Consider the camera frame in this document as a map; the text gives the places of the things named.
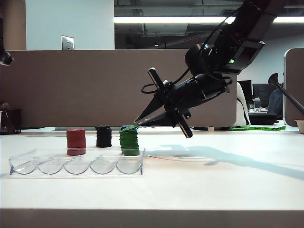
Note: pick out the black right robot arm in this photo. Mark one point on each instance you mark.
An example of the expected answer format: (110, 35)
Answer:
(237, 35)

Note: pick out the narrow black computer monitor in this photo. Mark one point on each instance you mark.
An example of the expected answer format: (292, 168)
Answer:
(245, 89)

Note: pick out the long ceiling light strip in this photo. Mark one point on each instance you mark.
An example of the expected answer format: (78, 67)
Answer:
(142, 20)

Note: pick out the black desk tray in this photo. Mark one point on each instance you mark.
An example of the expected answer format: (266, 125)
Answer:
(263, 118)

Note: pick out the black poker chip stack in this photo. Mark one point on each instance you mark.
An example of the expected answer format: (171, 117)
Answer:
(104, 137)

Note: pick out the metal wall switch plate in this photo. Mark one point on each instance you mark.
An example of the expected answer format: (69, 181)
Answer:
(68, 43)

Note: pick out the beige paper bowl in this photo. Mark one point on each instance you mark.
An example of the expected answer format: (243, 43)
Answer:
(299, 126)

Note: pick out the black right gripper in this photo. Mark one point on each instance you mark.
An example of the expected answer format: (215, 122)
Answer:
(190, 92)

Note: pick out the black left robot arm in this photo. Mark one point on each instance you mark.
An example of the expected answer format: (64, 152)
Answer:
(4, 58)

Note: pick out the green poker chip stack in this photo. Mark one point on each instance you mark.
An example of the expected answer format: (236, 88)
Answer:
(128, 142)

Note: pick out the green tape strip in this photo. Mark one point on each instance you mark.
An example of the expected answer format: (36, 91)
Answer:
(259, 128)

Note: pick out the seated person in blue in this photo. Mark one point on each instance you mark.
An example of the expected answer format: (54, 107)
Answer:
(275, 104)

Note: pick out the blue poker chip stack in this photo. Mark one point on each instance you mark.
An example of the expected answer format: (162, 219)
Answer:
(123, 127)

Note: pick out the green poker chip marked 20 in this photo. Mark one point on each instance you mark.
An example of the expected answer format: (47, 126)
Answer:
(130, 128)

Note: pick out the clear glass jar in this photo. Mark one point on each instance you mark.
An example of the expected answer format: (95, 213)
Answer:
(257, 104)

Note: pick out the wide black computer monitor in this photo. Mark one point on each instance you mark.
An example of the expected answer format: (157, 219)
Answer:
(261, 91)

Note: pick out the red poker chip stack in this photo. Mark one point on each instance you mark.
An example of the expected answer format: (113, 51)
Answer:
(76, 139)

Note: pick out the narrow brown desk partition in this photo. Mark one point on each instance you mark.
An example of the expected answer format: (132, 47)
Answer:
(295, 71)

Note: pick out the wide brown desk partition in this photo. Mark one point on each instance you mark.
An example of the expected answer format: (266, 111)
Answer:
(47, 90)

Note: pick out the clear plastic chip tray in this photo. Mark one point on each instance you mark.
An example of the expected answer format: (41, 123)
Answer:
(52, 166)

